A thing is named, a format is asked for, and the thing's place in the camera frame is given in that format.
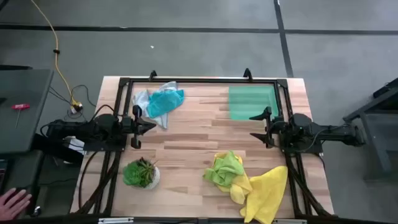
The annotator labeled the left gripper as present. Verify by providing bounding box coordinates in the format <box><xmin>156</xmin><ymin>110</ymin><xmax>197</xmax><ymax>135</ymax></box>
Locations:
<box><xmin>121</xmin><ymin>105</ymin><xmax>157</xmax><ymax>149</ymax></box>

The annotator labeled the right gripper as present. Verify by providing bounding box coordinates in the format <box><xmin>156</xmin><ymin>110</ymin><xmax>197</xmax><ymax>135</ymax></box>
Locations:
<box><xmin>249</xmin><ymin>106</ymin><xmax>287</xmax><ymax>148</ymax></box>

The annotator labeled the grey microfiber towel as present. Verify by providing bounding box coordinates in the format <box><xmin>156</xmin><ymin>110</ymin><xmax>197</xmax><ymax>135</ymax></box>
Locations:
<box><xmin>132</xmin><ymin>81</ymin><xmax>180</xmax><ymax>130</ymax></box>

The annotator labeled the teal microfiber towel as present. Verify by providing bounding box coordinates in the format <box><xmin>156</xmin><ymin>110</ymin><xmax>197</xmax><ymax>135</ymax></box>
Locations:
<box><xmin>146</xmin><ymin>89</ymin><xmax>185</xmax><ymax>119</ymax></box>

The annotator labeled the lime green microfiber towel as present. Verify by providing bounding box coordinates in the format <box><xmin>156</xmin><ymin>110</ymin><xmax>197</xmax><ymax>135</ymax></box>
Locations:
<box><xmin>203</xmin><ymin>151</ymin><xmax>246</xmax><ymax>189</ymax></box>

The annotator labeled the yellow microfiber towel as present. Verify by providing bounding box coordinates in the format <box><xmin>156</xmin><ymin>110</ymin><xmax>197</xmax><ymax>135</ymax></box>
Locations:
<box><xmin>212</xmin><ymin>151</ymin><xmax>253</xmax><ymax>205</ymax></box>
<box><xmin>239</xmin><ymin>165</ymin><xmax>289</xmax><ymax>224</ymax></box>

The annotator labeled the translucent green plastic tray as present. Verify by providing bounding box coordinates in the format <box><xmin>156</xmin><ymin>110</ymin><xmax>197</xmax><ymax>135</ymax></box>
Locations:
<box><xmin>228</xmin><ymin>85</ymin><xmax>280</xmax><ymax>121</ymax></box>

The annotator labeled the potted green succulent plant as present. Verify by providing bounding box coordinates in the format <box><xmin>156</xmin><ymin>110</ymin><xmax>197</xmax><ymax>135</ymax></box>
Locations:
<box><xmin>122</xmin><ymin>157</ymin><xmax>161</xmax><ymax>190</ymax></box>

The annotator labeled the white power adapter box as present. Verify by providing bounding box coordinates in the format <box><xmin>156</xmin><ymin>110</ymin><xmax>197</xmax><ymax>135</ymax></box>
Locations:
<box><xmin>63</xmin><ymin>136</ymin><xmax>86</xmax><ymax>156</ymax></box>

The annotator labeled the grey metal table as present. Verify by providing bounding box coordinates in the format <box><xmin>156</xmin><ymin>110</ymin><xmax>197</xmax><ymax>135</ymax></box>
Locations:
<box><xmin>343</xmin><ymin>77</ymin><xmax>398</xmax><ymax>182</ymax></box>

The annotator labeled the dark grey desk top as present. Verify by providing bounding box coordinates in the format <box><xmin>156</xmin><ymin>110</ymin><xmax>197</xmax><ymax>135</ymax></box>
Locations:
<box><xmin>0</xmin><ymin>68</ymin><xmax>54</xmax><ymax>156</ymax></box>

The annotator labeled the black desk surface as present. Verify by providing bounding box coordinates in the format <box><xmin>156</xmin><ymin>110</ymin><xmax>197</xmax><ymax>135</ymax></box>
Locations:
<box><xmin>0</xmin><ymin>149</ymin><xmax>44</xmax><ymax>218</ymax></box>

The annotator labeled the black keyboard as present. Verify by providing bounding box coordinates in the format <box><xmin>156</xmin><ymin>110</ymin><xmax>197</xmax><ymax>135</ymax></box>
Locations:
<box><xmin>0</xmin><ymin>159</ymin><xmax>7</xmax><ymax>194</ymax></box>

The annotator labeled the person's hand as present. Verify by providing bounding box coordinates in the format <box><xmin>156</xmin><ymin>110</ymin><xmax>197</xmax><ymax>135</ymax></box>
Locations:
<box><xmin>0</xmin><ymin>187</ymin><xmax>33</xmax><ymax>222</ymax></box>

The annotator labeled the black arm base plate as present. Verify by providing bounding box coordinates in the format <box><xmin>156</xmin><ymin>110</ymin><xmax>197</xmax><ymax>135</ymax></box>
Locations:
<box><xmin>279</xmin><ymin>143</ymin><xmax>324</xmax><ymax>154</ymax></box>
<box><xmin>83</xmin><ymin>140</ymin><xmax>128</xmax><ymax>152</ymax></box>

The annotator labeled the black aluminium table frame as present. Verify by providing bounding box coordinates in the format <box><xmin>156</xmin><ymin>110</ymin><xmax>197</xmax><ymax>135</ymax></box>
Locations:
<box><xmin>70</xmin><ymin>76</ymin><xmax>335</xmax><ymax>218</ymax></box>

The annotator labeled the thin black floor cable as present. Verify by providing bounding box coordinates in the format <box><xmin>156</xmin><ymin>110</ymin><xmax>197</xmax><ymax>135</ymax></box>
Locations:
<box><xmin>48</xmin><ymin>84</ymin><xmax>97</xmax><ymax>122</ymax></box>

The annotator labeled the silver metal bracket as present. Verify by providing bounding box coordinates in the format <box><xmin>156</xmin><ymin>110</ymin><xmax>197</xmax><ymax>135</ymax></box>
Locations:
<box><xmin>272</xmin><ymin>219</ymin><xmax>308</xmax><ymax>224</ymax></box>
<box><xmin>98</xmin><ymin>217</ymin><xmax>134</xmax><ymax>224</ymax></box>

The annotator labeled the yellow extension cable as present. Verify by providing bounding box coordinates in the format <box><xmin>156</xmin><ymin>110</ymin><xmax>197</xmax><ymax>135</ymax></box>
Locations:
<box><xmin>30</xmin><ymin>0</ymin><xmax>83</xmax><ymax>114</ymax></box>

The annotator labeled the red handled hex key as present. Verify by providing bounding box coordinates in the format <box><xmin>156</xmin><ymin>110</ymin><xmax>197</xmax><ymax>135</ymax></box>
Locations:
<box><xmin>11</xmin><ymin>103</ymin><xmax>31</xmax><ymax>129</ymax></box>

